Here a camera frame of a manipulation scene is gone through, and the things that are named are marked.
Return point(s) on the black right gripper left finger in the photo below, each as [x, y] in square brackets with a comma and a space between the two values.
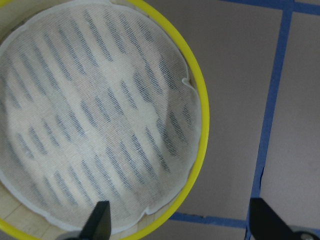
[98, 225]

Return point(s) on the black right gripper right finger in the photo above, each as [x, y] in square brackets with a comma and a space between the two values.
[265, 224]

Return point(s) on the yellow bamboo steamer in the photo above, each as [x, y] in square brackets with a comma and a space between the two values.
[100, 100]

